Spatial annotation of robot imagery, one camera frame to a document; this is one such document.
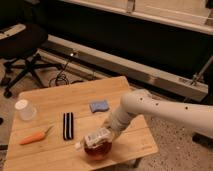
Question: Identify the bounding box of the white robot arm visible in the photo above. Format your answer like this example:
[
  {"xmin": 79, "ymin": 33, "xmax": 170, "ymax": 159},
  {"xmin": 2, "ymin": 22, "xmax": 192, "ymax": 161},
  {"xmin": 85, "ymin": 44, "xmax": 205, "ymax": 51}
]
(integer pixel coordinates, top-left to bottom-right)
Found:
[{"xmin": 103, "ymin": 89, "xmax": 213, "ymax": 139}]

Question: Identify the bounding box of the blue sponge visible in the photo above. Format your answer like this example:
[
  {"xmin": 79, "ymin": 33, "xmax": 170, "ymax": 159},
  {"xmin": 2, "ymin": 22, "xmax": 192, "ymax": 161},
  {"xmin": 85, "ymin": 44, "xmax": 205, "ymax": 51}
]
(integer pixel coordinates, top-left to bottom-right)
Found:
[{"xmin": 89, "ymin": 100, "xmax": 109, "ymax": 113}]

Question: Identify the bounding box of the wooden table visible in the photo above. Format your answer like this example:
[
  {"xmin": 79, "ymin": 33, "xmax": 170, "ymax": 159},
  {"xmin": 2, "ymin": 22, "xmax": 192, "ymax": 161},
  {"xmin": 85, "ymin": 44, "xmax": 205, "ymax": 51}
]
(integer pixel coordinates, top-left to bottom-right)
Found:
[{"xmin": 3, "ymin": 76, "xmax": 158, "ymax": 171}]

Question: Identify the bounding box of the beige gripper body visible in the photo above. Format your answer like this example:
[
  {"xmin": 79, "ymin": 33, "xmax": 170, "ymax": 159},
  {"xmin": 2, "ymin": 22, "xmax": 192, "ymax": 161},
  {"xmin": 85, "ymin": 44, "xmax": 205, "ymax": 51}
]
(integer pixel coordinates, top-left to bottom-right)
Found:
[{"xmin": 102, "ymin": 114, "xmax": 118, "ymax": 138}]

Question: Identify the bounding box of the orange toy carrot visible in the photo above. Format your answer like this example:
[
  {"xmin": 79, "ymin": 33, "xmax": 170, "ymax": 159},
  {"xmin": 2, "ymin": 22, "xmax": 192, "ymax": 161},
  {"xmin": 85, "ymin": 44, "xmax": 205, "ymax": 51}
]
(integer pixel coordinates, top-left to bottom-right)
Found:
[{"xmin": 20, "ymin": 126, "xmax": 52, "ymax": 145}]

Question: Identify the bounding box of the black white striped block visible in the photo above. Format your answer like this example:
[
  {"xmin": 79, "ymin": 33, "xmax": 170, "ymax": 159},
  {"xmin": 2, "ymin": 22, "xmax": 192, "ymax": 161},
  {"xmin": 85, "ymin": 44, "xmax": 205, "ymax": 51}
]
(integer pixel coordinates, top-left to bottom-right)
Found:
[{"xmin": 63, "ymin": 113, "xmax": 74, "ymax": 140}]

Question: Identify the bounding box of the clear plastic bottle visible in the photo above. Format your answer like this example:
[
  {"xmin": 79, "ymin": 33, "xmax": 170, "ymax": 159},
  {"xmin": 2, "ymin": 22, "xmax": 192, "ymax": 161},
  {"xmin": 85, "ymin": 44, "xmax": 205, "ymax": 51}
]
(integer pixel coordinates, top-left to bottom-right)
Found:
[{"xmin": 75, "ymin": 127, "xmax": 111, "ymax": 150}]

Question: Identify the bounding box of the black office chair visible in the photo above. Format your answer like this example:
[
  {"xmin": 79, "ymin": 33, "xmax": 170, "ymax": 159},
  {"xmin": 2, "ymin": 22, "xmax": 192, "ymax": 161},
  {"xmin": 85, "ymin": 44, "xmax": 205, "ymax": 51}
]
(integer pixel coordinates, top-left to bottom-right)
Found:
[{"xmin": 0, "ymin": 23, "xmax": 62, "ymax": 98}]

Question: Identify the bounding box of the white plastic cup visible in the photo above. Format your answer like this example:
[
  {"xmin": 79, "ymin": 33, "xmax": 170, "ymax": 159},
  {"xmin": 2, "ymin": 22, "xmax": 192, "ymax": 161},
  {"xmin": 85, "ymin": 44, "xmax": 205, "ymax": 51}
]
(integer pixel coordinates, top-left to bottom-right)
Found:
[{"xmin": 15, "ymin": 99, "xmax": 37, "ymax": 121}]

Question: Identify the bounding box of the red ceramic bowl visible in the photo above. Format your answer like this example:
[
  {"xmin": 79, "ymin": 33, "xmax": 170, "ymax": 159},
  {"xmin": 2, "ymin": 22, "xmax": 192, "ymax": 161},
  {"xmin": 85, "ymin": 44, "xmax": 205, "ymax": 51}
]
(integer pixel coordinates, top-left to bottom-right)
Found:
[{"xmin": 84, "ymin": 142, "xmax": 112, "ymax": 161}]

